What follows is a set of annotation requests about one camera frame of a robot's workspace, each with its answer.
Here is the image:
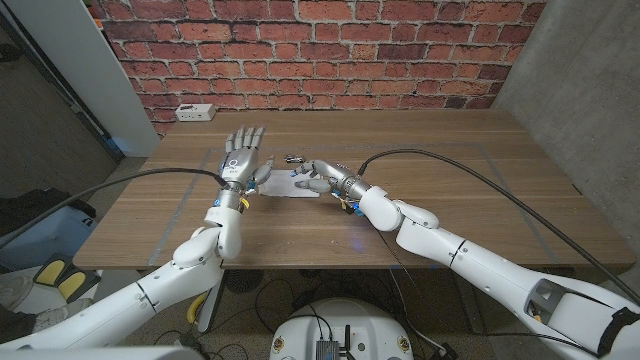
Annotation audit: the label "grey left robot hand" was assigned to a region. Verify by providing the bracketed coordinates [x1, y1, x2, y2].
[215, 124, 276, 209]

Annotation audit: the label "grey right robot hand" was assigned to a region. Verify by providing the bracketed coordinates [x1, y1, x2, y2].
[289, 159, 372, 201]

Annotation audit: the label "white tissue sheet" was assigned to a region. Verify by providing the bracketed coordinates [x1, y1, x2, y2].
[257, 168, 321, 199]

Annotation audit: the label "white power strip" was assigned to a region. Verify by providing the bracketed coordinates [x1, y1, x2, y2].
[174, 103, 217, 123]

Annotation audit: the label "round black floor fan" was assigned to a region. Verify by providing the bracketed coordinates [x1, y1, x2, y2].
[224, 269, 265, 295]

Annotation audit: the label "red brick printed backdrop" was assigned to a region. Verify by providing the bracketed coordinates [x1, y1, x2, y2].
[92, 0, 547, 139]

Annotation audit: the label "white robot torso base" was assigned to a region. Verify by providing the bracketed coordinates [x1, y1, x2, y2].
[269, 298, 415, 360]

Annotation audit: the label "white table leg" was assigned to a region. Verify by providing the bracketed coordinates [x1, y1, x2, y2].
[197, 277, 226, 334]

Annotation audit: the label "grey box on torso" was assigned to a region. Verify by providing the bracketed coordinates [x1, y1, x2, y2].
[314, 339, 341, 360]

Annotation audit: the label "yellow black foot pedal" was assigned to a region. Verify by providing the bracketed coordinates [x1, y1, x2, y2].
[55, 269, 101, 302]
[33, 258, 66, 286]

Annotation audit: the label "blue storage bin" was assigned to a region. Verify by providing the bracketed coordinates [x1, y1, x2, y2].
[0, 204, 99, 271]

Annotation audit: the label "black floor plug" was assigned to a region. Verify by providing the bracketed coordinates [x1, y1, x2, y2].
[428, 342, 459, 360]

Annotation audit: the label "black bag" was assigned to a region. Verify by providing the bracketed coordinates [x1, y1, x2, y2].
[0, 188, 97, 236]

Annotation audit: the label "white shoe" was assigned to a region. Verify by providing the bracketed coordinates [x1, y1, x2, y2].
[0, 275, 34, 311]
[34, 298, 94, 331]

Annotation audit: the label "white robot body edge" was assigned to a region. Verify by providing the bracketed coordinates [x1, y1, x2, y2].
[0, 346, 206, 360]

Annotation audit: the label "dark trouser leg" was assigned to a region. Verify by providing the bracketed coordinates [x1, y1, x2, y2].
[0, 304, 37, 344]

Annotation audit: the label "left wrist coloured wires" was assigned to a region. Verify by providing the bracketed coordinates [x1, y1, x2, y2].
[238, 182, 259, 211]

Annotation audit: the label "wrist coloured wires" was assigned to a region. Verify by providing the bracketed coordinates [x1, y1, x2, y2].
[238, 182, 259, 211]
[333, 192, 365, 217]

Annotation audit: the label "right wrist coloured wires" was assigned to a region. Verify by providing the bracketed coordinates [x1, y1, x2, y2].
[333, 192, 365, 217]

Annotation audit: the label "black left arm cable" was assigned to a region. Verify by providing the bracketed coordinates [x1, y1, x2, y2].
[0, 167, 232, 250]

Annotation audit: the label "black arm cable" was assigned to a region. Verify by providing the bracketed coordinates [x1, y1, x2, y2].
[355, 148, 640, 306]
[0, 167, 232, 250]

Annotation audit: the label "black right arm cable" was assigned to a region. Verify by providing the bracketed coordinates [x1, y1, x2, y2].
[355, 148, 640, 306]

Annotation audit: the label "yellow hose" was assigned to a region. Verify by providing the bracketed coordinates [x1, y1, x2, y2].
[186, 292, 207, 325]

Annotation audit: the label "white floor cable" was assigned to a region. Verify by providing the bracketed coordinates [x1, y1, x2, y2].
[388, 269, 446, 354]

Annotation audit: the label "dark metal door frame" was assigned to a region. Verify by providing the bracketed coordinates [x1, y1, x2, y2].
[0, 9, 125, 164]

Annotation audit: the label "white wall panel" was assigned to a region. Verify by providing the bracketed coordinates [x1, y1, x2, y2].
[4, 0, 161, 159]

